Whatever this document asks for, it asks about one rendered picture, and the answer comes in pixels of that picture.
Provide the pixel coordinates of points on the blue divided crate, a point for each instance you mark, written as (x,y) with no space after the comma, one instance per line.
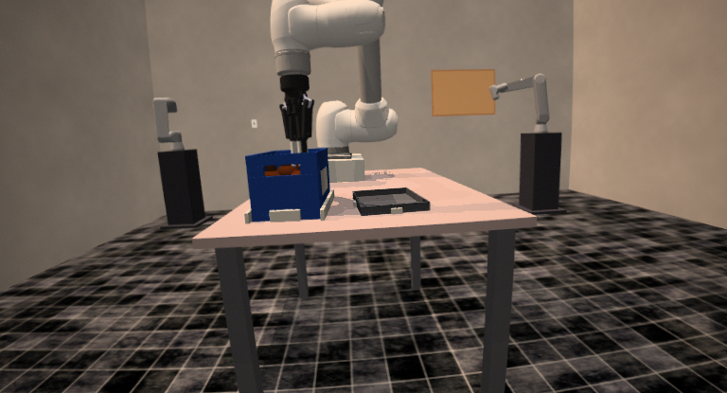
(306,191)

